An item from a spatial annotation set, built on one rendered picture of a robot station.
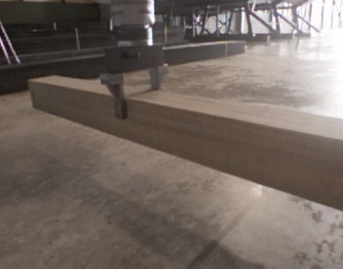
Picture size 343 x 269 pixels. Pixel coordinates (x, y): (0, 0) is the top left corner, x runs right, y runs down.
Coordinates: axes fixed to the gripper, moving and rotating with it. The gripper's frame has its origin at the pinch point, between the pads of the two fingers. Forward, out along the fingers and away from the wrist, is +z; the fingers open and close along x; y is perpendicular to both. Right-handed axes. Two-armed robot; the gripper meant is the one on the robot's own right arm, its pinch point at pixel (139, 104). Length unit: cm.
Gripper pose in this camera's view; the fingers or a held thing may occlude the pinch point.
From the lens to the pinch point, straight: 64.4
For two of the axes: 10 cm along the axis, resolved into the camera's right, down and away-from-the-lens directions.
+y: 7.6, 1.9, -6.3
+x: 6.5, -2.7, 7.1
